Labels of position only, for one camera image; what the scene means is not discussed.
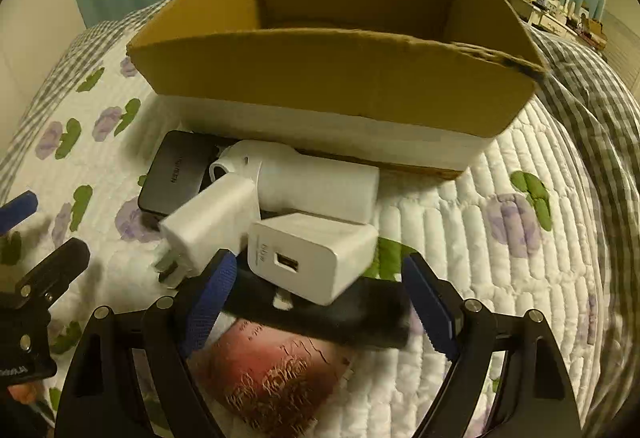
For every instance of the red patterned booklet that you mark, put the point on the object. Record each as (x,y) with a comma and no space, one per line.
(274,381)

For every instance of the white handheld device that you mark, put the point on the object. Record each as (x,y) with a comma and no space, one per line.
(290,181)

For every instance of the white plug charger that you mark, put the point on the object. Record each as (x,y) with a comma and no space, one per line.
(217,218)

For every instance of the brown cardboard box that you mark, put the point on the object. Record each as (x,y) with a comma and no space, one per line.
(422,85)

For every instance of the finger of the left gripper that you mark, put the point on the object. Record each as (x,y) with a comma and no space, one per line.
(17,210)

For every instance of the black remote control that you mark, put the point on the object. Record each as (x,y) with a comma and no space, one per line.
(370,313)

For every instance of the white usb charger cube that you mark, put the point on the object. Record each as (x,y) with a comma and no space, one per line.
(314,258)

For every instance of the white floral quilted mat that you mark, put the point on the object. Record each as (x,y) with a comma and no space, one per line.
(516,231)

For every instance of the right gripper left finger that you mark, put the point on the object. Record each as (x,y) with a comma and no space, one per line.
(173,328)

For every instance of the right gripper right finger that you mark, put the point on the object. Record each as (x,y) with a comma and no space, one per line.
(463,330)

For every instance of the white dressing table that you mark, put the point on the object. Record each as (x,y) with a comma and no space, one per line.
(546,21)

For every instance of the grey checked bed blanket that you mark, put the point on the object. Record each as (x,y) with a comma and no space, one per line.
(601,119)

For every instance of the dark grey power adapter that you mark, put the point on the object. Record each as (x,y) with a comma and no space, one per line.
(179,171)

